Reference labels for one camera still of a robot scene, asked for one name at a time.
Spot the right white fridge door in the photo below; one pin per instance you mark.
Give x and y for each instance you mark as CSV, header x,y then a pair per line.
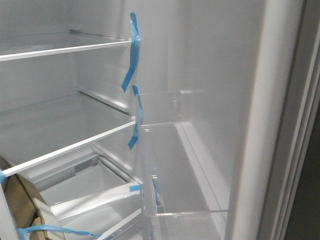
x,y
249,75

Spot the bottom blue tape strip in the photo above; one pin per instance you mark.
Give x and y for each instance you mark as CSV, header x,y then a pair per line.
x,y
22,232

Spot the upper blue tape strip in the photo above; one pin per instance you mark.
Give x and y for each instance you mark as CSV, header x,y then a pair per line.
x,y
134,51

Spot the blue tape at left edge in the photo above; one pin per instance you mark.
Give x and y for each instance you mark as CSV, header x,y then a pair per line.
x,y
2,177

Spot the clear crisper drawer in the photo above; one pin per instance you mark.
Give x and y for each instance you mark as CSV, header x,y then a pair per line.
x,y
98,202

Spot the clear door bin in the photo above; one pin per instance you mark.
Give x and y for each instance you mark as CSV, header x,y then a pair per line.
x,y
188,208

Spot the blue tape strip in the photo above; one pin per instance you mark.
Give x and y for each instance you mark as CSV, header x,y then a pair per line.
x,y
22,232
135,135
134,51

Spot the brown cardboard piece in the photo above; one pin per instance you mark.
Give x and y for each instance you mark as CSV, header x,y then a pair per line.
x,y
27,206

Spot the small blue tape on drawer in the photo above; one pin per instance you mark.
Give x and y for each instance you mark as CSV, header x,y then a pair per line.
x,y
135,188

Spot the glass fridge shelf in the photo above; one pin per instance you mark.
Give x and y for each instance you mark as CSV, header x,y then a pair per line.
x,y
34,134
38,45

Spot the upper glass fridge shelf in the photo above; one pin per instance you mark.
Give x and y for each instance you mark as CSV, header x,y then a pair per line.
x,y
38,45

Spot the lower glass fridge shelf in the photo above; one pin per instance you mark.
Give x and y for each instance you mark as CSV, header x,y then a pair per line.
x,y
34,134

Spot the blue tape in door bin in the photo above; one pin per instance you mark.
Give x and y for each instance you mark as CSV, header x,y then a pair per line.
x,y
156,193

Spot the middle blue tape strip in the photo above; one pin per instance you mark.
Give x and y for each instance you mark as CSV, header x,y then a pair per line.
x,y
135,135

